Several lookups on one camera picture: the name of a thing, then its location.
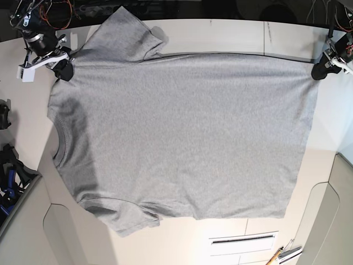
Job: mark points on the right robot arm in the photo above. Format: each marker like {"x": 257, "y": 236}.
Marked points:
{"x": 32, "y": 17}

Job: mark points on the black device at left edge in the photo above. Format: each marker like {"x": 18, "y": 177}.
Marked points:
{"x": 5, "y": 110}

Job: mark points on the white cable slot plate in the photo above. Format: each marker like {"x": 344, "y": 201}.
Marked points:
{"x": 242, "y": 244}

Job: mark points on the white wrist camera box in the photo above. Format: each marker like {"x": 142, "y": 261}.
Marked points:
{"x": 26, "y": 73}

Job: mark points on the grey T-shirt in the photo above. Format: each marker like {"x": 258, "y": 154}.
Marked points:
{"x": 144, "y": 136}

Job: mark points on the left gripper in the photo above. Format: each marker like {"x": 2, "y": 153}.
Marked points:
{"x": 337, "y": 57}

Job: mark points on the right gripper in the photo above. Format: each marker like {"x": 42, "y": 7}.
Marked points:
{"x": 50, "y": 53}

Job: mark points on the black and blue equipment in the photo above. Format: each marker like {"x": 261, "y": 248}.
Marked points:
{"x": 15, "y": 177}

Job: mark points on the wooden handled tool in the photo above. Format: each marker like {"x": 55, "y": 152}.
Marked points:
{"x": 275, "y": 256}

